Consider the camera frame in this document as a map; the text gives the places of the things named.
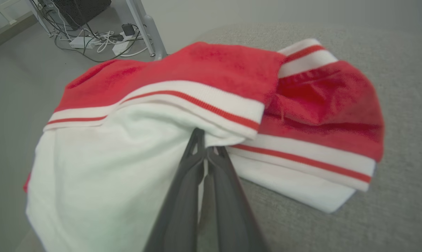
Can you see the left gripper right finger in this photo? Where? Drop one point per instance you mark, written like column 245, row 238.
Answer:
column 232, row 217

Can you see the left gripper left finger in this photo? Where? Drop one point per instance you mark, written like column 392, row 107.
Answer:
column 179, row 210

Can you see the red and white striped garment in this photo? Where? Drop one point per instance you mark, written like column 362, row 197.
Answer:
column 109, row 168

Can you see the short white power strip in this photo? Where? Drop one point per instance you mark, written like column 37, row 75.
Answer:
column 121, row 47

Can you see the grey metal table leg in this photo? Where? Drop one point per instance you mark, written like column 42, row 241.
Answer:
column 147, row 28

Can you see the black power adapter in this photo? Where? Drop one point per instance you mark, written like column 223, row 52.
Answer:
column 128, row 29

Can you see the long white power strip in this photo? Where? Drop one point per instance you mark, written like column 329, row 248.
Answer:
column 81, row 42

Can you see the black computer case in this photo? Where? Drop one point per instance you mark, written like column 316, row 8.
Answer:
column 81, row 10

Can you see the white lattice frame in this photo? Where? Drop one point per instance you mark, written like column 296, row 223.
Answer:
column 0, row 12

